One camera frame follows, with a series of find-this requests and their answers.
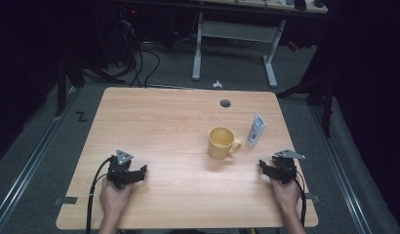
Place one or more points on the yellow cup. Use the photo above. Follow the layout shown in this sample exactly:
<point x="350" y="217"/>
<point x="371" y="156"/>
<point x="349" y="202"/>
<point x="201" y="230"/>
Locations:
<point x="220" y="143"/>

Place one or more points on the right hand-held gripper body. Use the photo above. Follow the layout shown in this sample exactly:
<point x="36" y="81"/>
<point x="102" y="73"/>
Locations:
<point x="285" y="167"/>

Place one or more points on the metal floor rail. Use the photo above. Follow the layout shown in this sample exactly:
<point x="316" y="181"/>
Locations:
<point x="341" y="172"/>
<point x="29" y="169"/>

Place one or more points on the white-framed desk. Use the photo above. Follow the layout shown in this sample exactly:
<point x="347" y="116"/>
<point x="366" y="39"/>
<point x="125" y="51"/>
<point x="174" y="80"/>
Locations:
<point x="235" y="31"/>

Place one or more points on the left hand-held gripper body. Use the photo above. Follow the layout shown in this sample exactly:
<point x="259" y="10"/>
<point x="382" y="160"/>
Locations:
<point x="119" y="169"/>

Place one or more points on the grey tape strip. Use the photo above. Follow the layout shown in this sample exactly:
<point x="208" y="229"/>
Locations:
<point x="66" y="200"/>
<point x="313" y="199"/>

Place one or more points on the white squeeze tube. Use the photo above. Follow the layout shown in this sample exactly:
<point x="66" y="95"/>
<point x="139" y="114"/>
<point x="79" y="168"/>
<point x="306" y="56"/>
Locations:
<point x="256" y="130"/>

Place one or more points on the black metal stand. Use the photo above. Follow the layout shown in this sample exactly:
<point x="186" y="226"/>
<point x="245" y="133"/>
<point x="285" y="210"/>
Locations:
<point x="321" y="94"/>
<point x="71" y="74"/>

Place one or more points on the person's left hand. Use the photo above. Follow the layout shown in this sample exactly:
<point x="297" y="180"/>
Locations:
<point x="113" y="200"/>

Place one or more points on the person's right hand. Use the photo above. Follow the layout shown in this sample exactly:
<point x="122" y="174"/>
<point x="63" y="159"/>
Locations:
<point x="286" y="195"/>

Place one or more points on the small white floor object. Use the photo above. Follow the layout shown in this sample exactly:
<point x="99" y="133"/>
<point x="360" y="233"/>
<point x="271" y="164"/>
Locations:
<point x="217" y="84"/>

